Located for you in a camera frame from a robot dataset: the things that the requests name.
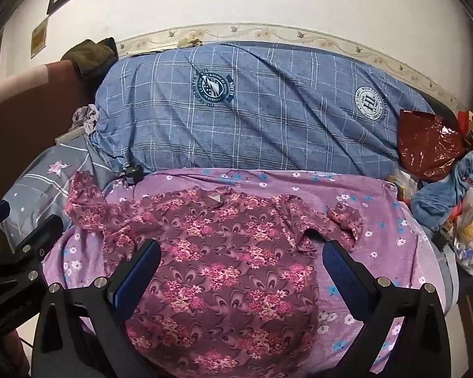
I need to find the grey star pillow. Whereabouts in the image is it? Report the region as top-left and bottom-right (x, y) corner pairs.
(1, 135), (116, 249)

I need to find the blue plaid quilt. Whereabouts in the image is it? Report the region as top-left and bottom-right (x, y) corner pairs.
(90, 43), (431, 178)

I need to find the brown wooden headboard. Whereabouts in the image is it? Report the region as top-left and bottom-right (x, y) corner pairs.
(0, 60), (90, 200)

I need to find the small yellow wall sign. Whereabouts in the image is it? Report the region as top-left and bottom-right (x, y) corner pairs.
(30, 17), (48, 59)

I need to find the lilac crumpled cloth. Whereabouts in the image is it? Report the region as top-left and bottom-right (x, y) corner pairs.
(70, 104), (100, 135)

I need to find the dark red plastic bag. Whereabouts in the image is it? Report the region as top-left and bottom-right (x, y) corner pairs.
(397, 109), (467, 182)

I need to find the blue crumpled cloth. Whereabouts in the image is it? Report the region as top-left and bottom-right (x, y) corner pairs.
(410, 150), (473, 232)

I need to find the olive green cloth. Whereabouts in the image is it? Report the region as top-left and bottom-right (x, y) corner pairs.
(61, 37), (119, 78)

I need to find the maroon pink floral garment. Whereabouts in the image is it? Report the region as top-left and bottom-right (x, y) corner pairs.
(66, 172), (363, 377)

